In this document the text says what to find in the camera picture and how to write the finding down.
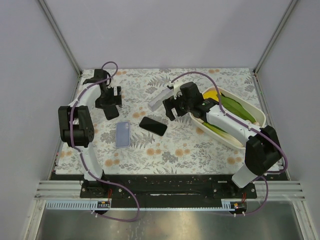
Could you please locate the black phone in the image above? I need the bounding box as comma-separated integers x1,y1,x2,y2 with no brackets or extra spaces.
103,105,120,120

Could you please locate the lilac phone case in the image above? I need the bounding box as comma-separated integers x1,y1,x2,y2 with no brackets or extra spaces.
115,122,130,148

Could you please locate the black smartphone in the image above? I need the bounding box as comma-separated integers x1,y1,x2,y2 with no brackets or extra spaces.
139,116,168,137

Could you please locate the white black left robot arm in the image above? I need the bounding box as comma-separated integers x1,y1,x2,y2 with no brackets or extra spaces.
58,69,122,181

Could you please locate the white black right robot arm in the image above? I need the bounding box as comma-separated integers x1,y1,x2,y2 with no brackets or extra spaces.
163,82,282,189

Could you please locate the clear acrylic block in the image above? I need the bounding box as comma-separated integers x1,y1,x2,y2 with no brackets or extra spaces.
148,86,174,112

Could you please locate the yellow toy vegetable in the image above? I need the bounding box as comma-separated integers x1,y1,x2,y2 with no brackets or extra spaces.
202,90,219,102

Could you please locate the toy bok choy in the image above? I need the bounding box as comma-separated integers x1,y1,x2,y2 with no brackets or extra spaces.
201,95,260,144

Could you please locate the floral tablecloth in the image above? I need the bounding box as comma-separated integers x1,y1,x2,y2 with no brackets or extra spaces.
54,67,288,176

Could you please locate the white oval basket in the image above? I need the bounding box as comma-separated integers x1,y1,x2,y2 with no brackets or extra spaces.
189,88,267,150

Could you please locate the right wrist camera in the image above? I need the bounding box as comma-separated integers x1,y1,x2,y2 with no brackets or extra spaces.
167,80,185,99

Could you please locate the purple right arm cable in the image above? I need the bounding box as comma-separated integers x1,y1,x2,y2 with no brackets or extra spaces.
171,71,290,218

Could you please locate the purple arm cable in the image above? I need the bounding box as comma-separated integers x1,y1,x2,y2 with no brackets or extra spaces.
171,71,290,218
69,61,142,223

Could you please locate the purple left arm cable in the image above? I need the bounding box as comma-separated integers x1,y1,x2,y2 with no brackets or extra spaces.
69,61,142,223

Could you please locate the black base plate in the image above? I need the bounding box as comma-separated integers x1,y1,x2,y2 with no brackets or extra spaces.
80,174,257,209

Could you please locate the aluminium rail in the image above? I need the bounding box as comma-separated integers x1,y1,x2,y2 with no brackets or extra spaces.
34,180,82,200

